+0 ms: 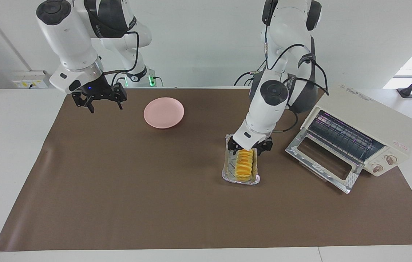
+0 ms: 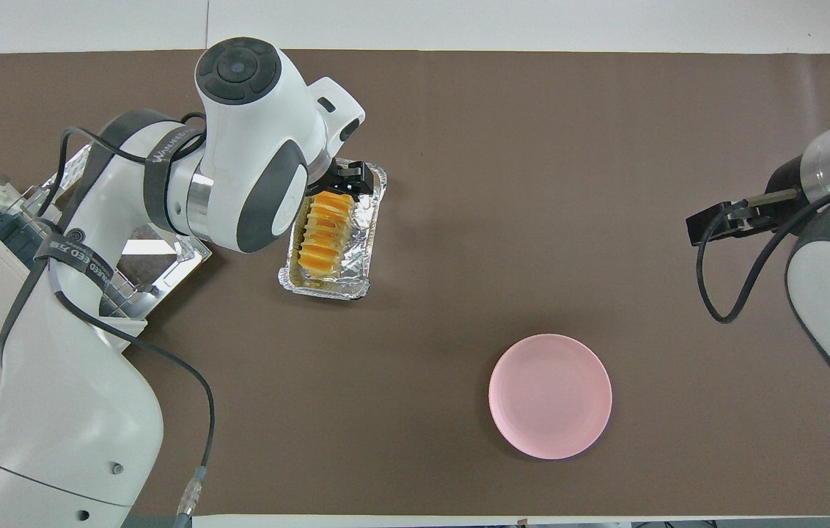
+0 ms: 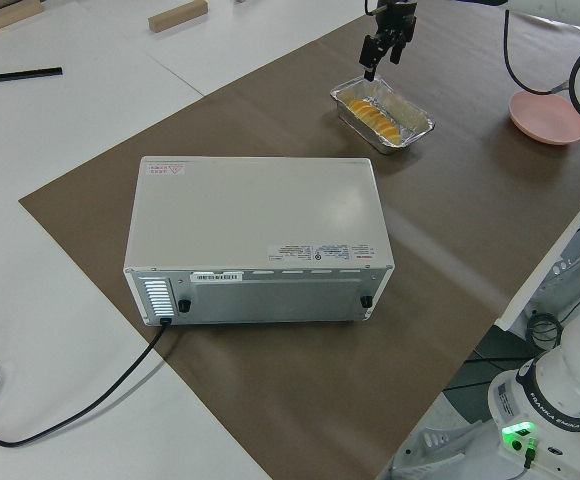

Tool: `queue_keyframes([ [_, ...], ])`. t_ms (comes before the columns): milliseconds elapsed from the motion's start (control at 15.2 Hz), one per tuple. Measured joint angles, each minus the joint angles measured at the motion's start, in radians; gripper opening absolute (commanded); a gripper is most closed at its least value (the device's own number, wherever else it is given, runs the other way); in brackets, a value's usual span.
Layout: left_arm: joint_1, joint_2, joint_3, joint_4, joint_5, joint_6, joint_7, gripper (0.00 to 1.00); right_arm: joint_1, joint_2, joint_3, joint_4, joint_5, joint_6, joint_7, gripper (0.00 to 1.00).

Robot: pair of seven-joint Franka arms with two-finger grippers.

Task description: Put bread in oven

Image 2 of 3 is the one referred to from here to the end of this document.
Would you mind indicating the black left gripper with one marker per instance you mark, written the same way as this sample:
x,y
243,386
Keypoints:
x,y
328,183

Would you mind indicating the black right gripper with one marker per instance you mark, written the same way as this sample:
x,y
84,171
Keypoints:
x,y
785,176

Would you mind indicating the silver foil tray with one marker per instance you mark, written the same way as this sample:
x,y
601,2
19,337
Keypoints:
x,y
367,242

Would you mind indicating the sliced yellow bread loaf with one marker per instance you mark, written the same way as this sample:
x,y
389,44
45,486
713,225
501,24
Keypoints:
x,y
323,238

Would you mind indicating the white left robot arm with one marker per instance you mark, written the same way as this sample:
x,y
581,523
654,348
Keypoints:
x,y
56,411

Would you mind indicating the glass oven door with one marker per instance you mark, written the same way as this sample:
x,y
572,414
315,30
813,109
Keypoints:
x,y
166,257

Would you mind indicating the brown table mat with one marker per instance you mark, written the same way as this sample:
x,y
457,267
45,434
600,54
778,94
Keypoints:
x,y
496,183

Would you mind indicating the pink round plate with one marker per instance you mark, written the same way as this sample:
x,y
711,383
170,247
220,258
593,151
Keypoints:
x,y
551,396

